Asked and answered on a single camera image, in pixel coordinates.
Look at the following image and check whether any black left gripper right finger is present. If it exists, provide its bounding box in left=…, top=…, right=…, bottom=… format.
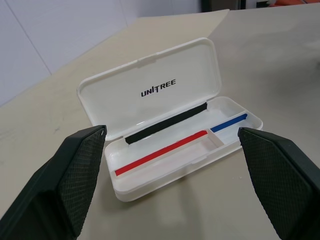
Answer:
left=238, top=126, right=320, bottom=240

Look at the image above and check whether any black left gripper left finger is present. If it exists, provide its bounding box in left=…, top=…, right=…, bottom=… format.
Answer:
left=0, top=124, right=108, bottom=240

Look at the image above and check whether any white box with green stripe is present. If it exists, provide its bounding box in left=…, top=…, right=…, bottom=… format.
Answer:
left=76, top=37, right=265, bottom=203

